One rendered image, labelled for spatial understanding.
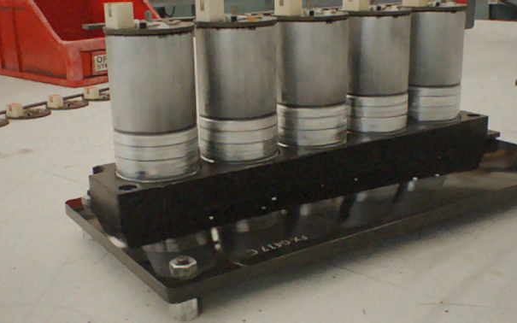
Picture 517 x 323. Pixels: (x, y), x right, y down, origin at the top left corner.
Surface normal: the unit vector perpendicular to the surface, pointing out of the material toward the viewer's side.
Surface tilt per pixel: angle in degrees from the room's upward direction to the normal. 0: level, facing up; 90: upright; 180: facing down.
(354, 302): 0
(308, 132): 90
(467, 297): 0
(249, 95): 90
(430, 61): 90
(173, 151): 90
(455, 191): 0
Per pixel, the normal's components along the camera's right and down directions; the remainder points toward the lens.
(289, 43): -0.55, 0.25
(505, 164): -0.02, -0.96
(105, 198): -0.83, 0.18
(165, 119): 0.36, 0.25
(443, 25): 0.11, 0.28
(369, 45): -0.24, 0.29
